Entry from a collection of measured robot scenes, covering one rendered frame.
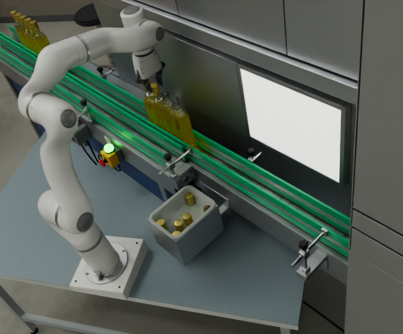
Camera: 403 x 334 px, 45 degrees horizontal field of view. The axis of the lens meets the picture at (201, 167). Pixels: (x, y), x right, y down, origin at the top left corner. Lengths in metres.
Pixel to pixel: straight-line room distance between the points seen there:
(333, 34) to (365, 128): 0.52
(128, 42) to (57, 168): 0.48
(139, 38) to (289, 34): 0.51
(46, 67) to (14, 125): 3.01
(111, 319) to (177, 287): 0.98
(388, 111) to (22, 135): 3.79
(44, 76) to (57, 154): 0.25
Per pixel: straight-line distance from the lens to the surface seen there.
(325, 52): 1.42
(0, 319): 3.23
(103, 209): 2.35
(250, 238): 2.06
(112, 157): 2.22
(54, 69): 1.56
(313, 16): 1.39
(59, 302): 3.10
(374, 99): 0.86
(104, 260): 1.96
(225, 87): 1.79
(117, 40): 1.69
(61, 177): 1.68
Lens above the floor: 2.40
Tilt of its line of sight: 44 degrees down
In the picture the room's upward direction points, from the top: 15 degrees counter-clockwise
